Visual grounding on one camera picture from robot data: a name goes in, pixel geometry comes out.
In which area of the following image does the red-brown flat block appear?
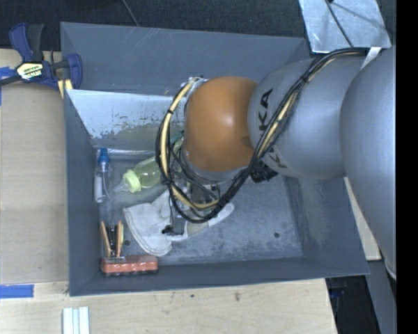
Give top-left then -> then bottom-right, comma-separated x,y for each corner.
100,254 -> 160,277

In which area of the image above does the white cloth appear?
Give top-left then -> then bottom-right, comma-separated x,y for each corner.
121,189 -> 236,257

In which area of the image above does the wooden and black brush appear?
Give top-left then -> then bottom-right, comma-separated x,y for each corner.
100,220 -> 125,259

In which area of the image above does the pale wood flat board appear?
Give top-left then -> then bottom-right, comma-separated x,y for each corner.
0,81 -> 71,285

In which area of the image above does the yellow-green baby bottle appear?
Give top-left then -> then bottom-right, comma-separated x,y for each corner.
112,155 -> 163,194

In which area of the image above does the grey-green cloth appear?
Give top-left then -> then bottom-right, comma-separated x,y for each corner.
113,184 -> 169,209

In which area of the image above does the grey metal bin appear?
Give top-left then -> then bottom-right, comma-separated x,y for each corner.
59,22 -> 371,297

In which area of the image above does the clear spray bottle blue cap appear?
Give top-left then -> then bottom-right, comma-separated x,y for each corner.
93,147 -> 114,205

